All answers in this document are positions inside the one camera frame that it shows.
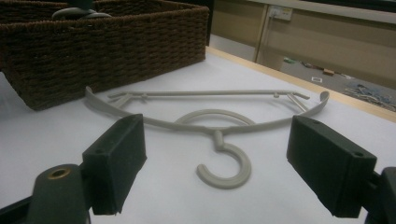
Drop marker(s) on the white wall socket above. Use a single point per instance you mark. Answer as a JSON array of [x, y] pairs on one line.
[[280, 13]]

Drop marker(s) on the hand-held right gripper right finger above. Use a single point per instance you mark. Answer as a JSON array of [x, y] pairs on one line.
[[330, 165]]

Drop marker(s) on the small green item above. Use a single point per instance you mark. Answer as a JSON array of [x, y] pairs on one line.
[[289, 60]]

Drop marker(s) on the small white square item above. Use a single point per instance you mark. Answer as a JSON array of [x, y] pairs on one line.
[[313, 79]]

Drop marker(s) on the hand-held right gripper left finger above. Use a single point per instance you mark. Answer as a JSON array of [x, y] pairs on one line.
[[116, 161]]

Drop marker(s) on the beige counter cabinet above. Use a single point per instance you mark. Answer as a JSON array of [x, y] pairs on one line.
[[327, 40]]

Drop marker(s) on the grey plastic clothes hanger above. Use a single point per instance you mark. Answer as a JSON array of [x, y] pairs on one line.
[[218, 140], [62, 13]]

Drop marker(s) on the brown woven basket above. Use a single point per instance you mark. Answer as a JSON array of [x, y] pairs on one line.
[[109, 53]]

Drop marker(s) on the small brown block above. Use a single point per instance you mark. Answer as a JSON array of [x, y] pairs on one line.
[[328, 72]]

